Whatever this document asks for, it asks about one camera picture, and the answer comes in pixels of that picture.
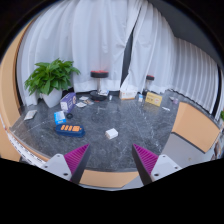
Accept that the white charger block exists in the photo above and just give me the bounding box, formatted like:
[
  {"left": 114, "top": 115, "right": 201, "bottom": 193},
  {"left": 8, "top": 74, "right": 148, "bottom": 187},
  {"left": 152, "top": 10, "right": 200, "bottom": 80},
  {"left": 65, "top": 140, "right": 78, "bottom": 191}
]
[{"left": 104, "top": 127, "right": 119, "bottom": 140}]

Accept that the yellow box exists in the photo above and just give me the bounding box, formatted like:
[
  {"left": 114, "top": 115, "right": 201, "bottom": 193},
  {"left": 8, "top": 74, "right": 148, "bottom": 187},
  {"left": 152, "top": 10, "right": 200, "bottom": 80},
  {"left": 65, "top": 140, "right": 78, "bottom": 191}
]
[{"left": 145, "top": 91, "right": 163, "bottom": 108}]

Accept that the white and orange box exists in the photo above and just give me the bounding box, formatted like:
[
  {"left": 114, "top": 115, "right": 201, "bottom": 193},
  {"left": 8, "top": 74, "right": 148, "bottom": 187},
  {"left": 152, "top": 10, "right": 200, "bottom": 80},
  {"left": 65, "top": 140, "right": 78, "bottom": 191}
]
[{"left": 119, "top": 89, "right": 138, "bottom": 101}]

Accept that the wide white curtain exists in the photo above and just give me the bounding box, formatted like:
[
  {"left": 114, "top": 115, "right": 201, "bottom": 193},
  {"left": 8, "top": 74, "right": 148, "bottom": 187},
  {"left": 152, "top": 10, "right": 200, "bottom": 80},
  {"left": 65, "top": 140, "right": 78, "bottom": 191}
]
[{"left": 16, "top": 0, "right": 143, "bottom": 106}]

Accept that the purple cardboard box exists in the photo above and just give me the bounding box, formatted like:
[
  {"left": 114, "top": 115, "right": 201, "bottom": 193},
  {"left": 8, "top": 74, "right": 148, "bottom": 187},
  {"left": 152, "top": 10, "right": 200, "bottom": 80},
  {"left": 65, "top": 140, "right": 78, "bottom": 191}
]
[{"left": 59, "top": 92, "right": 77, "bottom": 114}]

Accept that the white flat packet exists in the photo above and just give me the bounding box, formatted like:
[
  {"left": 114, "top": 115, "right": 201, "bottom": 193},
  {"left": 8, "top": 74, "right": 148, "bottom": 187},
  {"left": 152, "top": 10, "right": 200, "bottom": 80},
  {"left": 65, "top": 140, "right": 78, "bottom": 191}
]
[{"left": 23, "top": 109, "right": 38, "bottom": 121}]

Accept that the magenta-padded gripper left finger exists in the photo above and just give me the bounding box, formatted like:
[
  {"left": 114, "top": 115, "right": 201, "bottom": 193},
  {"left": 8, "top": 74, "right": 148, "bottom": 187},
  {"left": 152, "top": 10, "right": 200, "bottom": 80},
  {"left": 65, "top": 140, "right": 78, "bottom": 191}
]
[{"left": 40, "top": 143, "right": 92, "bottom": 186}]

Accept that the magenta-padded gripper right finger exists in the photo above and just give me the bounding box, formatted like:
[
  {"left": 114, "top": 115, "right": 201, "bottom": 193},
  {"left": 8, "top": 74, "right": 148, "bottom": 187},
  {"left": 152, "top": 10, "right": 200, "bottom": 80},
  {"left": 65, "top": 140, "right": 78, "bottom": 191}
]
[{"left": 131, "top": 143, "right": 184, "bottom": 186}]

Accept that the white pleated curtain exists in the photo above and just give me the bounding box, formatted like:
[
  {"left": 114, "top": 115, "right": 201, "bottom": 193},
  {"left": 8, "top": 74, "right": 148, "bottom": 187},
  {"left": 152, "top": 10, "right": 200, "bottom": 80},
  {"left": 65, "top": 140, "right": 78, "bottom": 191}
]
[{"left": 171, "top": 36, "right": 219, "bottom": 114}]

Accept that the green plant in white pot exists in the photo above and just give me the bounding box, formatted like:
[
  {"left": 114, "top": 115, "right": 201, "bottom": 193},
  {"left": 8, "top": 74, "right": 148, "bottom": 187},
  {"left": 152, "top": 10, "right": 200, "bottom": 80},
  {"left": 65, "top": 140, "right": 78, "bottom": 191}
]
[{"left": 24, "top": 58, "right": 82, "bottom": 109}]

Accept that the narrow white curtain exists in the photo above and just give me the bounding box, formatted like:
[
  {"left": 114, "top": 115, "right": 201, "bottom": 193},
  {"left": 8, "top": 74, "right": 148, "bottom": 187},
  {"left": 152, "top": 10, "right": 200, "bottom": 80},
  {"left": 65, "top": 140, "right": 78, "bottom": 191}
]
[{"left": 120, "top": 0, "right": 178, "bottom": 98}]

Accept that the orange wooden counter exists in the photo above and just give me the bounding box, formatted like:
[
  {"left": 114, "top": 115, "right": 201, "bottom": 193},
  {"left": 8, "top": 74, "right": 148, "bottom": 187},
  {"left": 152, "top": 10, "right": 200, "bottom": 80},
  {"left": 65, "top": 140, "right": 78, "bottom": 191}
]
[{"left": 170, "top": 101, "right": 222, "bottom": 154}]

